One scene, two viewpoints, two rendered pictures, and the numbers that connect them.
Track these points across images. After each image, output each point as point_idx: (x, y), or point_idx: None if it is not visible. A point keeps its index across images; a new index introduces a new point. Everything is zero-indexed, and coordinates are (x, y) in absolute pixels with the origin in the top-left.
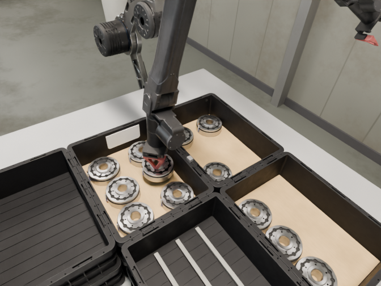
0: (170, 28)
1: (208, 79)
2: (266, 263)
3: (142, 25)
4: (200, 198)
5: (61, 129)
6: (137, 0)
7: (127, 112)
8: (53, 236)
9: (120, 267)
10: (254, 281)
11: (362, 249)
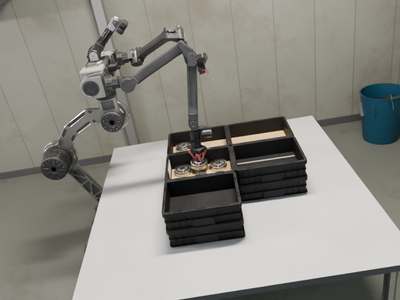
0: (195, 90)
1: (128, 149)
2: (266, 146)
3: (112, 125)
4: (230, 149)
5: (110, 218)
6: (78, 121)
7: (124, 188)
8: (207, 203)
9: None
10: (268, 157)
11: (276, 131)
